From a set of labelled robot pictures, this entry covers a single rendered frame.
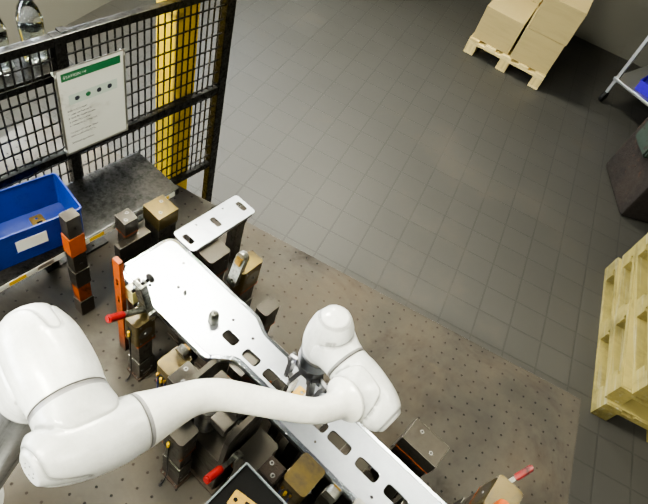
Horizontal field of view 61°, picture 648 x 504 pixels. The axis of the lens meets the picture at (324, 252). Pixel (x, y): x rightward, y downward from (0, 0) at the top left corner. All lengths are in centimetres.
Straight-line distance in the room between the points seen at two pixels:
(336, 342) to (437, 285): 218
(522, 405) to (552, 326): 137
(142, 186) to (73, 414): 113
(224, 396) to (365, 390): 30
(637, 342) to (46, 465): 304
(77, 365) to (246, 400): 31
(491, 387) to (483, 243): 164
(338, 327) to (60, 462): 59
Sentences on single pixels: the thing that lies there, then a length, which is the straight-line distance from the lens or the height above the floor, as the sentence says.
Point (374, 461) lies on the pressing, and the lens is 162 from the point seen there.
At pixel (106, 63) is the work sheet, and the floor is 143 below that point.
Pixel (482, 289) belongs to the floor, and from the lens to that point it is 349.
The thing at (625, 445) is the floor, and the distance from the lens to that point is 349.
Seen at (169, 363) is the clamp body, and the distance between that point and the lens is 155.
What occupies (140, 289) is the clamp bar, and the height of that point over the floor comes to 121.
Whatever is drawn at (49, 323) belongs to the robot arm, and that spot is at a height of 157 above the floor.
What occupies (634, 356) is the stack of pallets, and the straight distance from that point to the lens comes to 341.
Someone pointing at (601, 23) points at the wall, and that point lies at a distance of 678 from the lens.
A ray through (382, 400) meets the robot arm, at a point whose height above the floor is 142.
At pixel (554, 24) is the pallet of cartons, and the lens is 531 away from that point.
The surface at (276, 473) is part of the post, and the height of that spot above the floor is 110.
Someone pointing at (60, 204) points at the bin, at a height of 103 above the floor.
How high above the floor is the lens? 247
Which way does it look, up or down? 50 degrees down
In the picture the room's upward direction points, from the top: 22 degrees clockwise
